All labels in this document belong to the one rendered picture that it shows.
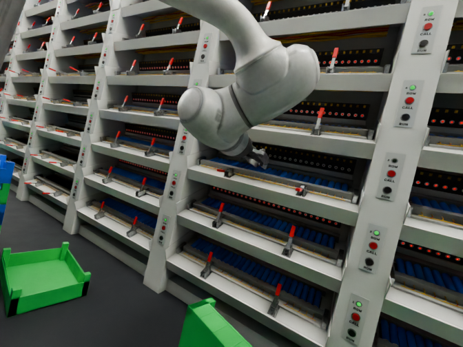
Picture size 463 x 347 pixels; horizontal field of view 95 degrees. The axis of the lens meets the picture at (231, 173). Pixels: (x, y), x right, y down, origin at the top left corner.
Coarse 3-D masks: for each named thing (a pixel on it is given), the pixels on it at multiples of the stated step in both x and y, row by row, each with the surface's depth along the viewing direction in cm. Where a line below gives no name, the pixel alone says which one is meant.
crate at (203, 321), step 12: (204, 300) 57; (192, 312) 52; (204, 312) 53; (216, 312) 53; (192, 324) 52; (204, 324) 49; (216, 324) 49; (228, 324) 50; (192, 336) 51; (204, 336) 48; (216, 336) 46; (228, 336) 47; (240, 336) 47
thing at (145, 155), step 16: (128, 128) 128; (144, 128) 121; (96, 144) 116; (112, 144) 109; (128, 144) 113; (144, 144) 113; (160, 144) 114; (128, 160) 104; (144, 160) 98; (160, 160) 93
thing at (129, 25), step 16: (128, 32) 123; (144, 32) 131; (112, 48) 117; (112, 64) 119; (128, 64) 127; (96, 80) 121; (112, 96) 123; (96, 112) 118; (96, 128) 119; (112, 128) 126; (96, 160) 122; (80, 176) 120; (80, 192) 118; (96, 192) 126; (64, 224) 123; (80, 224) 122
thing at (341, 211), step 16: (192, 160) 87; (272, 160) 86; (192, 176) 85; (208, 176) 81; (240, 176) 79; (352, 176) 73; (240, 192) 75; (256, 192) 72; (272, 192) 69; (288, 192) 67; (352, 192) 69; (304, 208) 65; (320, 208) 62; (336, 208) 60; (352, 208) 59; (352, 224) 59
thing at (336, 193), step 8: (200, 160) 88; (208, 160) 87; (224, 168) 83; (240, 168) 80; (256, 176) 76; (264, 176) 75; (272, 176) 73; (280, 176) 73; (280, 184) 71; (288, 184) 70; (296, 184) 69; (304, 184) 68; (312, 184) 68; (312, 192) 66; (320, 192) 65; (328, 192) 65; (336, 192) 64; (344, 192) 63; (344, 200) 62
